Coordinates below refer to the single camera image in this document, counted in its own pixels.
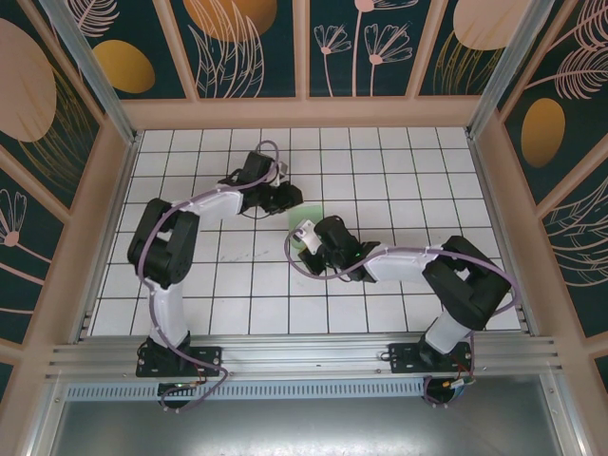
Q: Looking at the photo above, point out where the light green cloth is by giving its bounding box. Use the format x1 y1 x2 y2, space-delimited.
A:
287 202 325 253

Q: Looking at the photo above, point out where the grey metal sheet panel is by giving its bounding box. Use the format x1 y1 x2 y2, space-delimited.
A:
28 397 585 456

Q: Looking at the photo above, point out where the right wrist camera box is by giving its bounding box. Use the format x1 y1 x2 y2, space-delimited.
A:
294 218 325 257

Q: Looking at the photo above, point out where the long aluminium mounting rail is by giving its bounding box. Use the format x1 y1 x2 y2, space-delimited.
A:
45 334 564 381

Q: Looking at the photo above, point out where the thin aluminium side rail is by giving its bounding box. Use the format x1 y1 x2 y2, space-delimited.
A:
73 131 144 344
465 127 541 336

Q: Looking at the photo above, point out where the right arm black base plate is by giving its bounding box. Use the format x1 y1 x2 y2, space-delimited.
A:
388 341 476 376

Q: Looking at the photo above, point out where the slotted grey cable duct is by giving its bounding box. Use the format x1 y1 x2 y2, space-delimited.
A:
64 377 428 403

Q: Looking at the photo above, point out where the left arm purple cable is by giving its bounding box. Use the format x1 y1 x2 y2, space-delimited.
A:
135 139 286 414

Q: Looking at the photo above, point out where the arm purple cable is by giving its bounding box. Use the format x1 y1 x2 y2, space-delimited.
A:
283 227 520 409
135 139 286 414

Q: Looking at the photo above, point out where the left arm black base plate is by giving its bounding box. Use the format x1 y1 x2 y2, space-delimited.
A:
136 345 224 379

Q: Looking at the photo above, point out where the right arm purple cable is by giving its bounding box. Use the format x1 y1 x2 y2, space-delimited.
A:
283 227 520 409

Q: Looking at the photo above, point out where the aluminium corner post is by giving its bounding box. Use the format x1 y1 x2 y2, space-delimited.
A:
40 0 144 146
466 0 553 142

